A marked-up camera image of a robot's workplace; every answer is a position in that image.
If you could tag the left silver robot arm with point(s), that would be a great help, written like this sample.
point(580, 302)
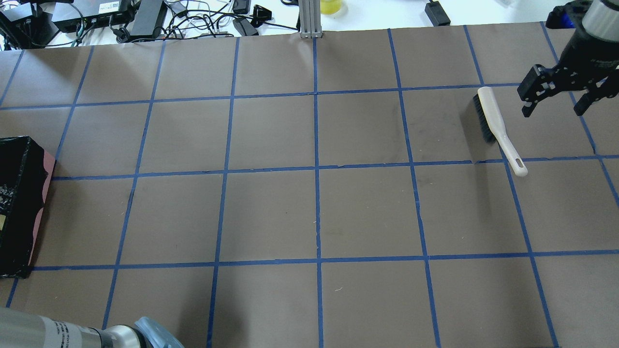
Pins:
point(337, 220)

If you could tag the white hand brush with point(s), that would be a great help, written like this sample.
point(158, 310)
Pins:
point(494, 130)

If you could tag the black power adapter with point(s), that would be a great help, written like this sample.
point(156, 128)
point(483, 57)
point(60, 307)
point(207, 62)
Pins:
point(436, 14)

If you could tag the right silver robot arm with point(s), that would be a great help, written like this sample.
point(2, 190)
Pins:
point(599, 18)

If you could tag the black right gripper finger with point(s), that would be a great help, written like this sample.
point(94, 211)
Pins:
point(538, 84)
point(608, 89)

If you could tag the black trash bin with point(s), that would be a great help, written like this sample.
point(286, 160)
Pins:
point(26, 169)

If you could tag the black power brick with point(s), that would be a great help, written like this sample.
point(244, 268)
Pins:
point(148, 21)

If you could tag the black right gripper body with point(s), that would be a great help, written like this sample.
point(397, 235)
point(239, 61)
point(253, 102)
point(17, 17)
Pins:
point(586, 52)

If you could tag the aluminium frame post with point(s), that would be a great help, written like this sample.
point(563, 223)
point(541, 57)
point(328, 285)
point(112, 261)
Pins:
point(310, 19)

